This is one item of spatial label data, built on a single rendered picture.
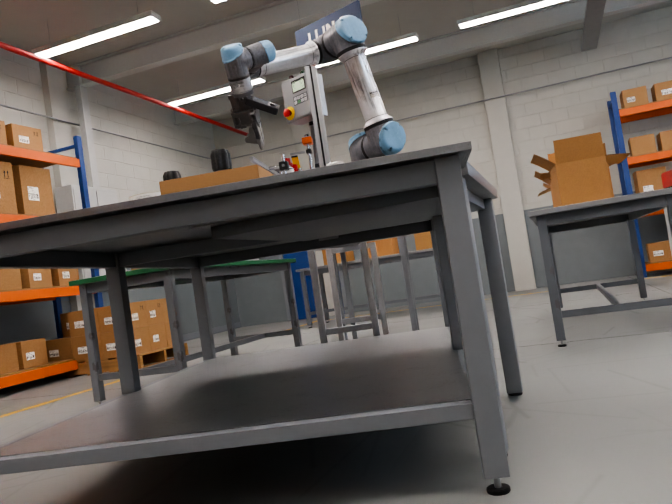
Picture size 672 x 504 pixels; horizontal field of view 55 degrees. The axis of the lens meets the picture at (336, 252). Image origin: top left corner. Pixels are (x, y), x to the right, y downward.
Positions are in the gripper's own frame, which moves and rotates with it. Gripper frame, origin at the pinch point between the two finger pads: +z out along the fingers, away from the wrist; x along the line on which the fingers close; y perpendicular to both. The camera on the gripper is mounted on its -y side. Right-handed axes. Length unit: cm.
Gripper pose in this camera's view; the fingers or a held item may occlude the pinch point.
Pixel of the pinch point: (263, 145)
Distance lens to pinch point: 230.8
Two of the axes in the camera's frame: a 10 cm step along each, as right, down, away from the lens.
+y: -9.8, 1.5, 1.3
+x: -0.4, 4.7, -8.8
